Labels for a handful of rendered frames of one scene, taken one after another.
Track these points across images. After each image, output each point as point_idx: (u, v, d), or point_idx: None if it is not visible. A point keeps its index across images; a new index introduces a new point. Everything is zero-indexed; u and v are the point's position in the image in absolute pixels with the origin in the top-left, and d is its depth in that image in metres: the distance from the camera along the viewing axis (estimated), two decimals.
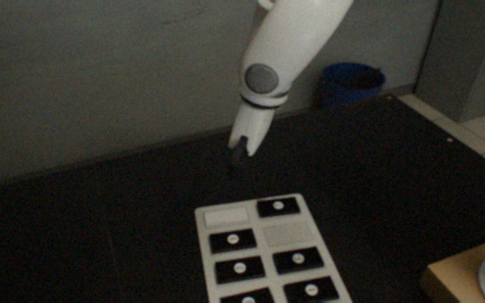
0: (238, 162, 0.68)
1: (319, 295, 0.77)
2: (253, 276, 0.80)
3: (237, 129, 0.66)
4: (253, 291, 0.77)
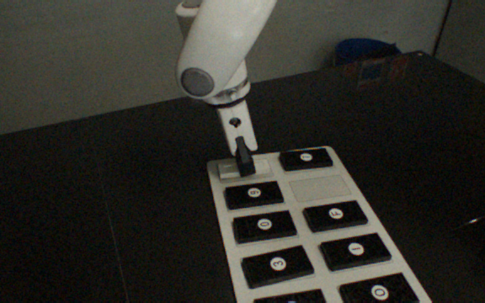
0: None
1: (365, 256, 0.61)
2: (282, 233, 0.64)
3: None
4: (283, 251, 0.61)
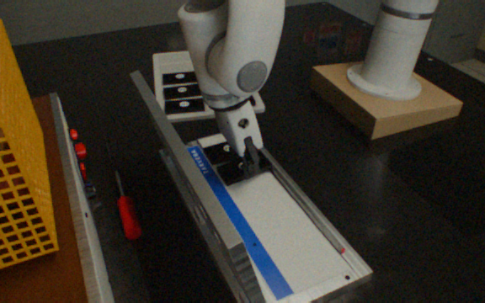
0: None
1: None
2: (189, 79, 1.10)
3: None
4: (187, 86, 1.07)
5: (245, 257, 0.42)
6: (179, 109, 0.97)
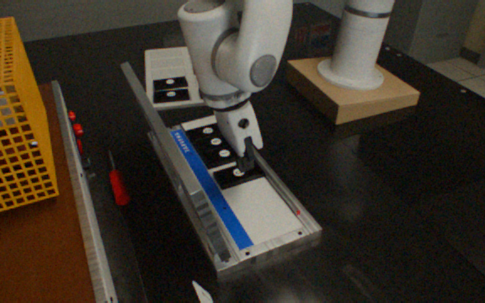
0: None
1: (231, 156, 0.87)
2: (254, 176, 0.81)
3: None
4: (174, 78, 1.19)
5: (205, 204, 0.54)
6: (167, 98, 1.09)
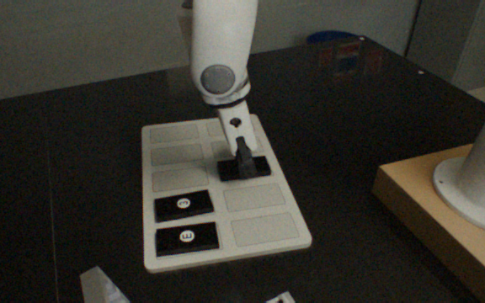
0: None
1: None
2: None
3: None
4: (190, 194, 0.71)
5: None
6: (179, 248, 0.61)
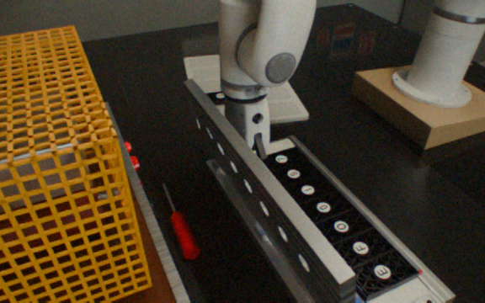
0: None
1: (317, 194, 0.71)
2: (343, 212, 0.67)
3: None
4: None
5: (352, 291, 0.38)
6: (386, 287, 0.55)
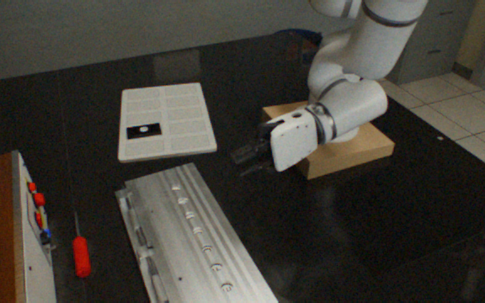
0: None
1: None
2: None
3: (296, 160, 0.81)
4: (148, 125, 1.18)
5: None
6: None
